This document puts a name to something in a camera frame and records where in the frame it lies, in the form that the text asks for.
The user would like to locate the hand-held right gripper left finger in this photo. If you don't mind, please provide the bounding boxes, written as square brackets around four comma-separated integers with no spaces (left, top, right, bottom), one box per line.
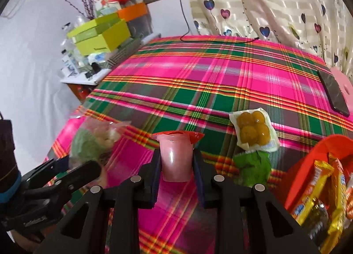
[32,149,163,254]

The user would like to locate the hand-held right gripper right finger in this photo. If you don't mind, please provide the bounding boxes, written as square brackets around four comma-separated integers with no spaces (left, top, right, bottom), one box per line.
[192,149,321,254]

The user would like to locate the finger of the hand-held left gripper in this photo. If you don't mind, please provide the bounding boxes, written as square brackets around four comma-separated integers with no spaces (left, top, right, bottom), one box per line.
[59,160,102,191]
[21,155,70,189]

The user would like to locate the clear green label biscuit packet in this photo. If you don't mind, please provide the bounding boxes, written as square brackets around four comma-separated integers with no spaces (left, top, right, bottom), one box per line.
[68,117,131,169]

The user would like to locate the pink jelly cup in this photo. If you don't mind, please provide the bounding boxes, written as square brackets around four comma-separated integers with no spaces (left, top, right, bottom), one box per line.
[150,130,205,183]

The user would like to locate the red plastic basket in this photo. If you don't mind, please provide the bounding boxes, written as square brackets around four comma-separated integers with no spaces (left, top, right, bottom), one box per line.
[284,134,353,243]

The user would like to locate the gold foil snack packet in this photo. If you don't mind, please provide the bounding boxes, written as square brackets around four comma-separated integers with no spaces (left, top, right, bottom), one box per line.
[292,160,335,225]

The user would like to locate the clear dark seaweed packet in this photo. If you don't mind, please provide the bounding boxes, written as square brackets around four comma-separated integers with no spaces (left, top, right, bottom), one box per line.
[307,200,331,245]

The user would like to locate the yellow snack bag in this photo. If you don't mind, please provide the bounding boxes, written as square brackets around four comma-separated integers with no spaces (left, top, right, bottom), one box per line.
[327,152,348,243]

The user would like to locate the green snack packet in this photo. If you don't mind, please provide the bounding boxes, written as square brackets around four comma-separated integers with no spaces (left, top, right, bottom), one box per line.
[233,150,272,188]

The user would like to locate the clear packet of yellow balls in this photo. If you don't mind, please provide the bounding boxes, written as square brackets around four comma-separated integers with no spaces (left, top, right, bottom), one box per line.
[229,108,280,152]

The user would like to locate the white shelf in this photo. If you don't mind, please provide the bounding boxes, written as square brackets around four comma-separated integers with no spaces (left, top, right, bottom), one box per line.
[60,33,162,86]

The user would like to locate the white bottles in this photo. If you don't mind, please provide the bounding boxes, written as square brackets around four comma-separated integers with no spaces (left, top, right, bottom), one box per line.
[61,22,81,76]

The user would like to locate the striped tray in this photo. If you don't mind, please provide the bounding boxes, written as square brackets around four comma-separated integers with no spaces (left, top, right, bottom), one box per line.
[106,33,162,68]

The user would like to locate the lime green box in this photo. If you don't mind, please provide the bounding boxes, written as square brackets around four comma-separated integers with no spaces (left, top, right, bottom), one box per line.
[67,12,131,56]

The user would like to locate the red white snack packet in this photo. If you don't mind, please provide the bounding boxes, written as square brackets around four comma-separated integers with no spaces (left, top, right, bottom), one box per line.
[346,171,353,216]

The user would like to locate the black phone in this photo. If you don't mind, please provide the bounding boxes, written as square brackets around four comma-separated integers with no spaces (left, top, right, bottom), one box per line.
[317,70,350,118]

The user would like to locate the orange lid storage box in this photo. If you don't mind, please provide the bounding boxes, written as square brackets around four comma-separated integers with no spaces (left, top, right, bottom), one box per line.
[117,2,154,40]

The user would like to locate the pink stool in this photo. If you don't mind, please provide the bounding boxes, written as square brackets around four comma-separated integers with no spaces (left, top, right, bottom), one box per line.
[329,67,353,100]

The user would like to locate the heart print curtain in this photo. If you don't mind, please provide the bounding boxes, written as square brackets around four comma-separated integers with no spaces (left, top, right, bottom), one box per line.
[182,0,353,78]

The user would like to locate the black cable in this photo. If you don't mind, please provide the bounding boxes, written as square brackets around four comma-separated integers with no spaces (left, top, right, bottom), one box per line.
[169,0,258,42]

